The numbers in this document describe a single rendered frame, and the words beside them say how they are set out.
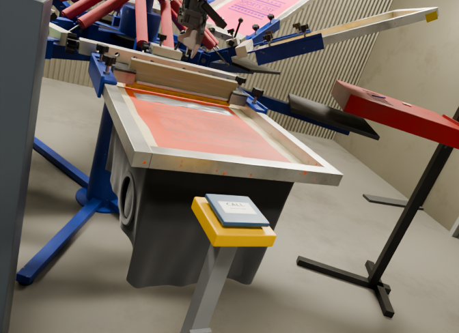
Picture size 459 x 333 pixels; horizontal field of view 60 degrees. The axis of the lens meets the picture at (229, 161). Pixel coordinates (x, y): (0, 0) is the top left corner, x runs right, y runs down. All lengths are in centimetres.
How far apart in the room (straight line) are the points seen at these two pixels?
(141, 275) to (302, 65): 444
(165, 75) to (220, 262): 80
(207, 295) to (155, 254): 32
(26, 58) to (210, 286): 65
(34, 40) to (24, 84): 10
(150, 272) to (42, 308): 77
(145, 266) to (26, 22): 67
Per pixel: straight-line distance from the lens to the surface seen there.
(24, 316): 185
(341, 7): 543
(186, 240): 114
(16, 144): 111
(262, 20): 287
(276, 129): 136
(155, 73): 142
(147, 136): 104
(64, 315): 185
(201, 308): 89
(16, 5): 103
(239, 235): 73
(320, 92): 555
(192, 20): 140
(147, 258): 114
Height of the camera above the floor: 132
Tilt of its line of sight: 21 degrees down
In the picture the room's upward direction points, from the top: 18 degrees clockwise
